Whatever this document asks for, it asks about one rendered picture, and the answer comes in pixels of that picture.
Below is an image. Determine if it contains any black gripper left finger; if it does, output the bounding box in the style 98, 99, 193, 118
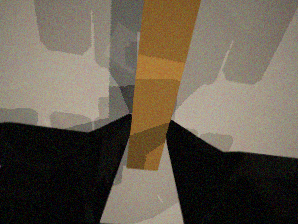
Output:
0, 114, 132, 223

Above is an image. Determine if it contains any orange bar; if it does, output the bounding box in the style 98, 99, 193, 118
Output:
126, 0, 201, 171

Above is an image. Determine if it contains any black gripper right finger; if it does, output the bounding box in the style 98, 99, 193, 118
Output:
166, 120, 298, 224

